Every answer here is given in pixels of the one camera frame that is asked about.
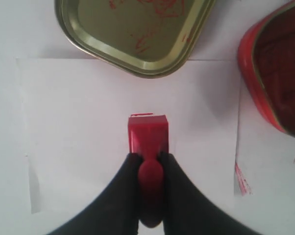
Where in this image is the gold tin lid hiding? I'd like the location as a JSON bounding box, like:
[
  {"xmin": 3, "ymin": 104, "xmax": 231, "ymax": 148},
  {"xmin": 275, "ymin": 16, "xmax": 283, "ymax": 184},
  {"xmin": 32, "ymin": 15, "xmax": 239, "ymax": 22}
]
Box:
[{"xmin": 54, "ymin": 0, "xmax": 215, "ymax": 78}]

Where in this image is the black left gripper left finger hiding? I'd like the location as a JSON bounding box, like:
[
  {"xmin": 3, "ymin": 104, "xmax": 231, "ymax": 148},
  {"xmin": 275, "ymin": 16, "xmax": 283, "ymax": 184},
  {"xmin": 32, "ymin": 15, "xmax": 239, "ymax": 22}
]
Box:
[{"xmin": 50, "ymin": 153, "xmax": 142, "ymax": 235}]

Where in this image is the red stamp with handle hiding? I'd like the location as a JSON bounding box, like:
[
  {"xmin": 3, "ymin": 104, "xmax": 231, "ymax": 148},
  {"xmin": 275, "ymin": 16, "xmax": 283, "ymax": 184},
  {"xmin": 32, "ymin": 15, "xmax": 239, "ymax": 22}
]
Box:
[{"xmin": 128, "ymin": 113, "xmax": 169, "ymax": 228}]

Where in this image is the red ink paste tin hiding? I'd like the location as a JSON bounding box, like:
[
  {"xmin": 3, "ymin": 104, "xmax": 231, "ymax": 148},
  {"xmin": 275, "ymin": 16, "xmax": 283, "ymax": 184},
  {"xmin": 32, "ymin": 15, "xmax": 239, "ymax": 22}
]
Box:
[{"xmin": 237, "ymin": 0, "xmax": 295, "ymax": 137}]

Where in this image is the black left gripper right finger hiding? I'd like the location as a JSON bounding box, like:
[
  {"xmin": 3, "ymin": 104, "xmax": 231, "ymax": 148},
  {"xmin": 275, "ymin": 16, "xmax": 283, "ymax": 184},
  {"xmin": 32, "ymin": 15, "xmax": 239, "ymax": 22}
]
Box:
[{"xmin": 159, "ymin": 153, "xmax": 246, "ymax": 235}]

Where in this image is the white paper sheet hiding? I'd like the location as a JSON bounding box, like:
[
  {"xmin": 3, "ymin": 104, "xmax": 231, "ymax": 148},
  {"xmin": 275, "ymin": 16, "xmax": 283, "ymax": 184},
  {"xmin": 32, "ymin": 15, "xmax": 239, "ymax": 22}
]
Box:
[{"xmin": 17, "ymin": 59, "xmax": 241, "ymax": 213}]

